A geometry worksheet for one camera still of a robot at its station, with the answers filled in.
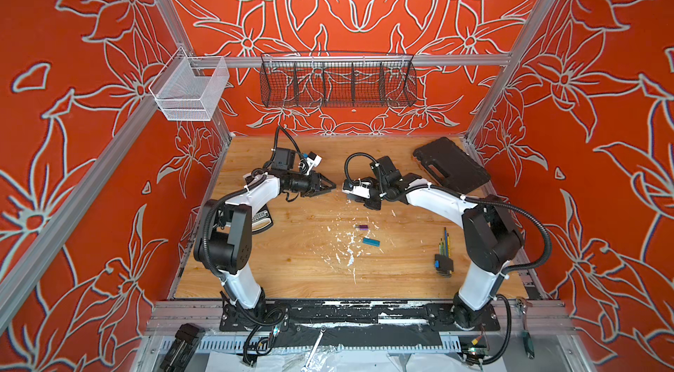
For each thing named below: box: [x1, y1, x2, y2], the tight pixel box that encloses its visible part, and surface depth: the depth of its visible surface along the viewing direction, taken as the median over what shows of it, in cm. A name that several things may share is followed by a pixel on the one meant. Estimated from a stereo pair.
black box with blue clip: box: [434, 253, 454, 279], surface depth 81 cm
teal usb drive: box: [362, 236, 381, 248], surface depth 90 cm
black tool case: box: [412, 136, 491, 194], surface depth 106 cm
